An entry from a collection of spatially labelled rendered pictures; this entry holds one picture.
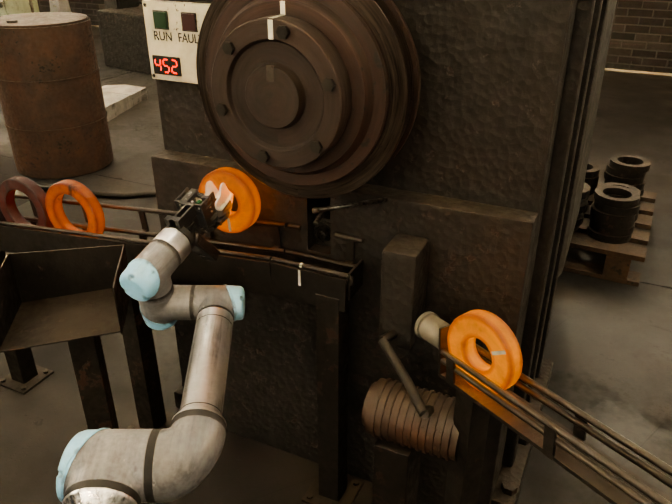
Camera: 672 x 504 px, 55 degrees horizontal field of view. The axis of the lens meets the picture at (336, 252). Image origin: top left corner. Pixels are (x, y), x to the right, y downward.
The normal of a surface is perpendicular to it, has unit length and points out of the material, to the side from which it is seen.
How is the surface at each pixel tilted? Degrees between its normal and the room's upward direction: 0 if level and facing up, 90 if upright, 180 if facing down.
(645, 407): 0
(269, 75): 90
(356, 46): 62
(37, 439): 0
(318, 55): 90
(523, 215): 0
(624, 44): 90
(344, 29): 50
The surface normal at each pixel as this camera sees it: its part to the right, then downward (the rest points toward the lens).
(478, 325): -0.80, 0.27
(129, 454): 0.06, -0.58
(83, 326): -0.08, -0.88
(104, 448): 0.04, -0.77
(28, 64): 0.11, 0.46
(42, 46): 0.42, 0.42
